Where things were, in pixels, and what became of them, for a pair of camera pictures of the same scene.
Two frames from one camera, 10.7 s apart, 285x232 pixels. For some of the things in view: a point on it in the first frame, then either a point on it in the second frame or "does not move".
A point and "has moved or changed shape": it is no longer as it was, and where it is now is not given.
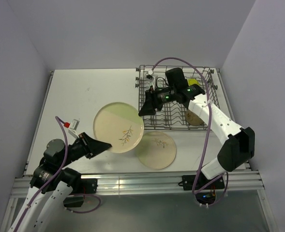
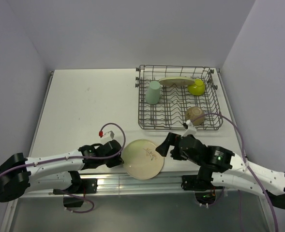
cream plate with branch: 157,150 has moved or changed shape
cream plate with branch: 119,124 has moved or changed shape
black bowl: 192,119 does not move
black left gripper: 91,146 to 117,160
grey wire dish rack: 164,93 does not move
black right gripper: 151,102 to 172,139
